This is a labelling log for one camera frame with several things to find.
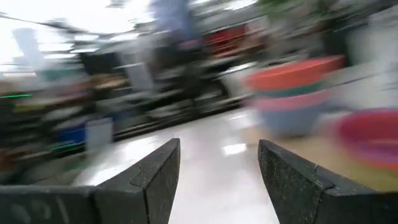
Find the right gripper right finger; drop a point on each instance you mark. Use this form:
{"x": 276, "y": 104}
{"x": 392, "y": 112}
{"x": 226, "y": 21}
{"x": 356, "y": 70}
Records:
{"x": 311, "y": 196}

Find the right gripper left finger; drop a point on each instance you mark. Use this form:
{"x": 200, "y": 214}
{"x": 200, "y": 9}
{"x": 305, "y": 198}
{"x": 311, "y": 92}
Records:
{"x": 93, "y": 205}

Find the small yellow-green bowl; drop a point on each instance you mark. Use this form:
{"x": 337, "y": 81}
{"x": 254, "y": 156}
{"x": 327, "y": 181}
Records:
{"x": 385, "y": 180}

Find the large blue bowl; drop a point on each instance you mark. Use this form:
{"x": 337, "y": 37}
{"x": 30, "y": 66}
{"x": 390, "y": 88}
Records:
{"x": 290, "y": 121}

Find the small purple bowl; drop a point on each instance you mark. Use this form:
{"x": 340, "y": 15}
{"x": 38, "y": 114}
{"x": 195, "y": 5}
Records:
{"x": 370, "y": 133}

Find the large pink bowl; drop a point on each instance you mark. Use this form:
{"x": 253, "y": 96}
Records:
{"x": 292, "y": 102}

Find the large teal bowl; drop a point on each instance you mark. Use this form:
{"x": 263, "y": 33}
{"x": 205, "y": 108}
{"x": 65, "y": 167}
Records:
{"x": 292, "y": 91}

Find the large orange bowl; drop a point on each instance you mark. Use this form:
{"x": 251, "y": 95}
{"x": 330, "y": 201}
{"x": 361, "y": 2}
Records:
{"x": 295, "y": 74}

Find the white plant pot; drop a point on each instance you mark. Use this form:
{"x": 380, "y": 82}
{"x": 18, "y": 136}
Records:
{"x": 236, "y": 84}

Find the black aluminium table frame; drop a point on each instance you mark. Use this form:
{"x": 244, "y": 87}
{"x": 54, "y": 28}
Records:
{"x": 174, "y": 123}

